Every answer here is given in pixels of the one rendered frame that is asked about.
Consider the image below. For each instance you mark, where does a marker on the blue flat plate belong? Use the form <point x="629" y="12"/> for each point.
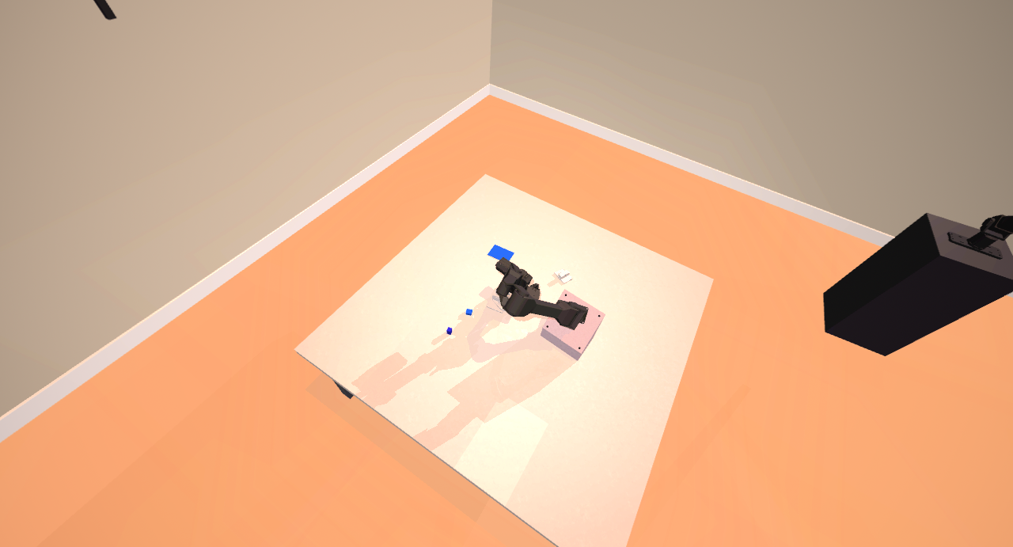
<point x="498" y="252"/>

